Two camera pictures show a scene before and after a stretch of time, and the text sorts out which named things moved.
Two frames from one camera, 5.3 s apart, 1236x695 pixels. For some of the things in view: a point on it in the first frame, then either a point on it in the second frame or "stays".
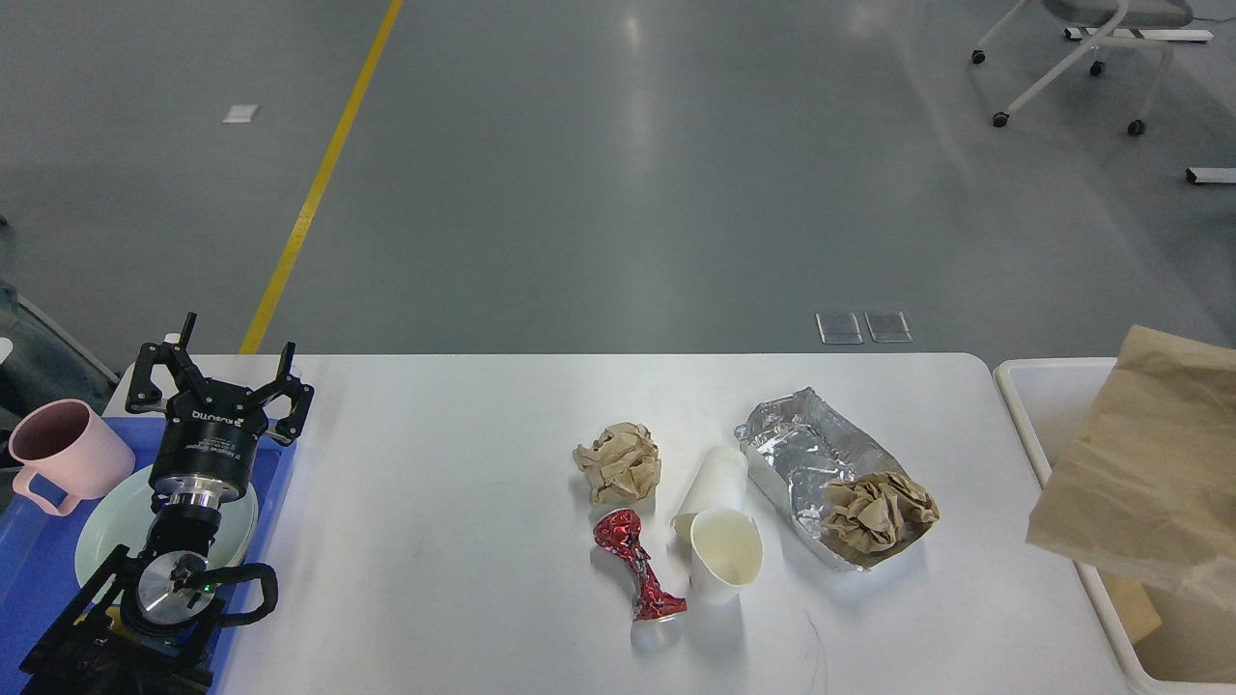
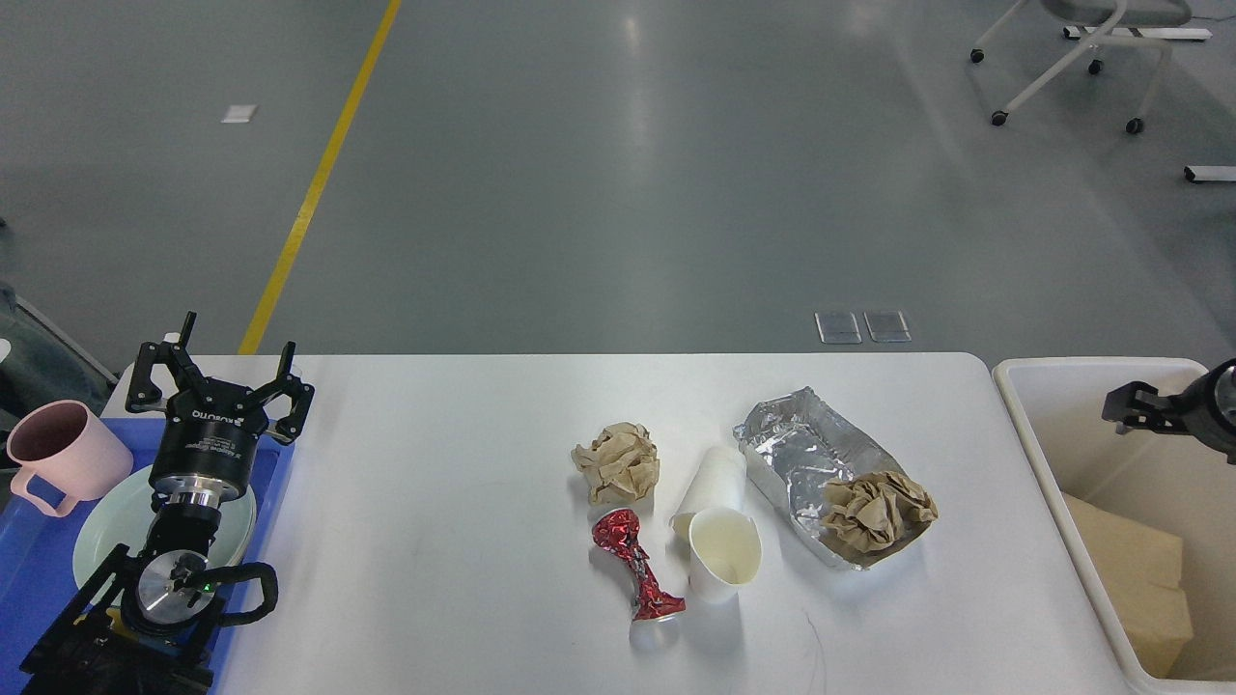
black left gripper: (208, 442) stays
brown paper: (876, 511) stays
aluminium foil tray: (795, 445) stays
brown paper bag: (1150, 489) → (1144, 566)
